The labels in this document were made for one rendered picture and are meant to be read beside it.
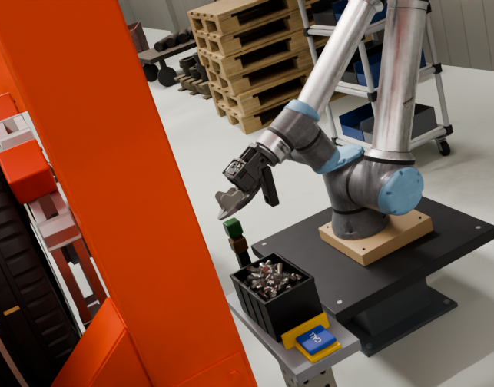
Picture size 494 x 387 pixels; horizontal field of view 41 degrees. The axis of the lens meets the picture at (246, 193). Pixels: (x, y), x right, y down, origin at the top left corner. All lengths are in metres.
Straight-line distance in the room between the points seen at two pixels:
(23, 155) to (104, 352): 0.38
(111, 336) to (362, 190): 1.09
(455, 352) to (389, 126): 0.73
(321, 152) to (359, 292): 0.45
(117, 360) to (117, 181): 0.29
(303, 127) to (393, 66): 0.36
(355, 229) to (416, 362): 0.45
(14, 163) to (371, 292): 1.12
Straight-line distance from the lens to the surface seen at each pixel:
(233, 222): 1.73
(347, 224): 2.12
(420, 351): 2.18
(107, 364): 1.06
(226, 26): 4.38
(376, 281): 1.99
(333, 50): 1.96
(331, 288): 2.01
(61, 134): 0.91
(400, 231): 2.12
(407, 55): 1.93
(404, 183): 1.92
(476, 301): 2.35
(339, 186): 2.05
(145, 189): 0.95
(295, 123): 1.70
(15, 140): 1.34
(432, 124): 3.38
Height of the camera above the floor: 1.38
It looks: 23 degrees down
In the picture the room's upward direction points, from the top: 18 degrees counter-clockwise
